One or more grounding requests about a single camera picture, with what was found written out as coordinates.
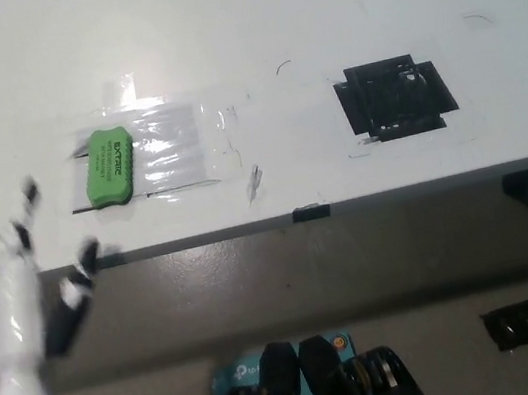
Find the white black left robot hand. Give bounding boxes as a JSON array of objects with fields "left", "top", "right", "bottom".
[{"left": 0, "top": 165, "right": 126, "bottom": 395}]

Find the small black tape strip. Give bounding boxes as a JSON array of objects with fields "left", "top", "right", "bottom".
[{"left": 290, "top": 201, "right": 333, "bottom": 225}]

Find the black tape square patch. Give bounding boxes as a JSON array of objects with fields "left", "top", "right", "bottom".
[{"left": 328, "top": 45, "right": 463, "bottom": 150}]

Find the green whiteboard eraser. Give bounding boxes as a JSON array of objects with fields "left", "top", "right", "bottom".
[{"left": 75, "top": 123, "right": 145, "bottom": 211}]

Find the teal router box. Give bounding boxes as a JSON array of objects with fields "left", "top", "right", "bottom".
[{"left": 204, "top": 328, "right": 364, "bottom": 395}]

